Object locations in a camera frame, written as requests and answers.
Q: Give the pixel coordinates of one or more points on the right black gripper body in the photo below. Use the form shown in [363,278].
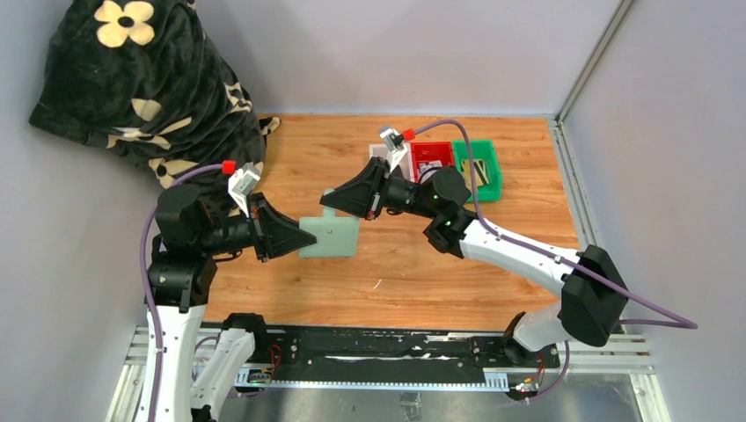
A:
[378,193]

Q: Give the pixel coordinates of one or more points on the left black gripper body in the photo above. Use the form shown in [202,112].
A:
[259,231]

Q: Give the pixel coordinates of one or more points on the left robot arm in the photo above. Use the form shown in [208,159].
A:
[177,284]

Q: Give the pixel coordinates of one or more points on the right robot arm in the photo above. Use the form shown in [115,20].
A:
[586,283]

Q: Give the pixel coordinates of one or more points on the white cards in red bin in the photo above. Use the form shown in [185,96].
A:
[426,170]

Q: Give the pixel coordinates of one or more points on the gold cards in green bin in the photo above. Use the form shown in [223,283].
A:
[477,170]

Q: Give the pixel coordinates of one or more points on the white plastic bin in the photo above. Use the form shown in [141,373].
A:
[405,164]

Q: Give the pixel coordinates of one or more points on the red plastic bin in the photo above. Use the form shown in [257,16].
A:
[431,151]

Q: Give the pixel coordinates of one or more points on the green plastic bin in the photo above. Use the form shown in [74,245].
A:
[485,150]

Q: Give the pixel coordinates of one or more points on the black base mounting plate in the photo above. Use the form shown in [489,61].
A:
[333,355]

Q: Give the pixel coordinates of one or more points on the black floral blanket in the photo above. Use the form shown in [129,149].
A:
[142,80]

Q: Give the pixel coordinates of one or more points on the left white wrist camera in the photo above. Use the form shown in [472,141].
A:
[241,184]

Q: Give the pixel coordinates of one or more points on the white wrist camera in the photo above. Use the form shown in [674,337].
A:
[241,184]
[394,141]

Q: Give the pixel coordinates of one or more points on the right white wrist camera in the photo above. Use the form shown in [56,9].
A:
[394,141]

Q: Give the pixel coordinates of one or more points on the aluminium frame rail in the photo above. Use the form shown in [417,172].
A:
[615,382]

